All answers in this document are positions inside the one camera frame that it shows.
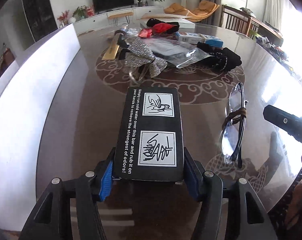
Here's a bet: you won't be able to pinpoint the black gloves pair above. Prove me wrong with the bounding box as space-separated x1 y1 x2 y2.
146 18 180 35

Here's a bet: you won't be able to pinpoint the gold tube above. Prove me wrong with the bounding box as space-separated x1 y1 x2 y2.
102 29 126 60

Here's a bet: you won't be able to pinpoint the white storage box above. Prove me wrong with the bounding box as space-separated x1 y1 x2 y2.
0 24 80 231

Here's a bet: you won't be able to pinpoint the orange lounge chair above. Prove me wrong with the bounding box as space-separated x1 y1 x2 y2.
164 0 220 23

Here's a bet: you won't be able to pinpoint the red flower vase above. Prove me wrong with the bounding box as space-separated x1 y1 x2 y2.
57 10 69 27

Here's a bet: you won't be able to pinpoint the blue white medicine box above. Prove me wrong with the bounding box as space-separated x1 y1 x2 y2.
175 32 223 48

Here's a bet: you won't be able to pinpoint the black display cabinet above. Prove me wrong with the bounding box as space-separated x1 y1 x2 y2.
22 0 58 42

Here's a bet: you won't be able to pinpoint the cotton swabs plastic bag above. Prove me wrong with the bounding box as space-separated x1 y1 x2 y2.
120 24 141 38

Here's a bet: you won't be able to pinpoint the wooden chair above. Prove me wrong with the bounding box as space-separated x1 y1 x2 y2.
220 5 252 36

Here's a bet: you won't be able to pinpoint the black printed soap box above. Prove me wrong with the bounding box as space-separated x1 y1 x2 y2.
112 87 184 182

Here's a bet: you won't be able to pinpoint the wooden bench stool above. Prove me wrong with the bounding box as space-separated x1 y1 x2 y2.
107 11 134 26

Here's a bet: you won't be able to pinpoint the small potted plant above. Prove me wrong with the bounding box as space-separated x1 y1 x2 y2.
136 0 143 7

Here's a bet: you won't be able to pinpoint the red packet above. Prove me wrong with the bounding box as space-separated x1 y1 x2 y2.
138 23 179 38

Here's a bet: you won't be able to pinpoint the clear glasses with twine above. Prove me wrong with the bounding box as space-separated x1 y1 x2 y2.
221 82 247 168

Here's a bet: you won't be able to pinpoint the white tv cabinet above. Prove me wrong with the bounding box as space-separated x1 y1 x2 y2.
73 6 164 35

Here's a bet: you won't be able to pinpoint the green potted plant left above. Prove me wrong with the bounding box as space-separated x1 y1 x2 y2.
73 5 87 20

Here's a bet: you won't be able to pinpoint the phone case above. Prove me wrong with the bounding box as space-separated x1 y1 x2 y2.
143 37 211 69

